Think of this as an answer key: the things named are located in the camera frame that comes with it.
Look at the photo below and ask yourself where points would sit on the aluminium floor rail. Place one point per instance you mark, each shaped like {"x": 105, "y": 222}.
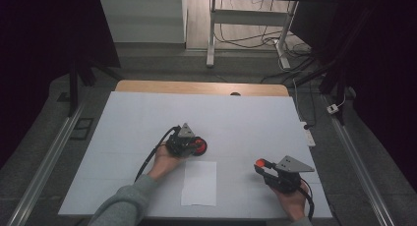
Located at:
{"x": 357, "y": 160}
{"x": 49, "y": 154}

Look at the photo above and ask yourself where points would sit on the white paper sheet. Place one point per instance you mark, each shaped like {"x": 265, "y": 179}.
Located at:
{"x": 199, "y": 183}

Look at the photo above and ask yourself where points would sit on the white cabinet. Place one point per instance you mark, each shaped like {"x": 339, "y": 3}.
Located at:
{"x": 142, "y": 19}

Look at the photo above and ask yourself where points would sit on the small red stamp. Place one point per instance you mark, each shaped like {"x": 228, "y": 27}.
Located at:
{"x": 260, "y": 162}

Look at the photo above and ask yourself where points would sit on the round red ink pad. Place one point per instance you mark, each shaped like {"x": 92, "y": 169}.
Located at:
{"x": 201, "y": 147}

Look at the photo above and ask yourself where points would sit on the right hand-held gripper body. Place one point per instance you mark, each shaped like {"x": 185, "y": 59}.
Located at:
{"x": 285, "y": 178}

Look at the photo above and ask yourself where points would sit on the black metal stand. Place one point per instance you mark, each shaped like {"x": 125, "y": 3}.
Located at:
{"x": 73, "y": 88}

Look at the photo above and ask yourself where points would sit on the dark curtain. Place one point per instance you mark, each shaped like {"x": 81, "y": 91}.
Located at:
{"x": 387, "y": 72}
{"x": 36, "y": 55}

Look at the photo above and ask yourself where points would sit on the white metal desk frame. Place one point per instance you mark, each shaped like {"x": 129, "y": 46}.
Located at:
{"x": 249, "y": 18}

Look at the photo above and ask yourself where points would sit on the white power strip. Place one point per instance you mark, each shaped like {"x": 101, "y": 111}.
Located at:
{"x": 309, "y": 136}

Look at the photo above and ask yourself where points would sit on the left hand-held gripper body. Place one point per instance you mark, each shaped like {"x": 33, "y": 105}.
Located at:
{"x": 179, "y": 144}

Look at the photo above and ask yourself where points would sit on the person's left hand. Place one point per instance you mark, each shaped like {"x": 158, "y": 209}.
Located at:
{"x": 164, "y": 163}

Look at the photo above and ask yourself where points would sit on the person's right hand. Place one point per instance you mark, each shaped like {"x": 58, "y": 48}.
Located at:
{"x": 291, "y": 203}

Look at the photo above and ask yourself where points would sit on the large white table cover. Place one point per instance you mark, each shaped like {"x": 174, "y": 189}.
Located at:
{"x": 229, "y": 111}

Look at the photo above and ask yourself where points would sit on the small white adapter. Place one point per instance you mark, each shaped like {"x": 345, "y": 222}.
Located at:
{"x": 332, "y": 108}

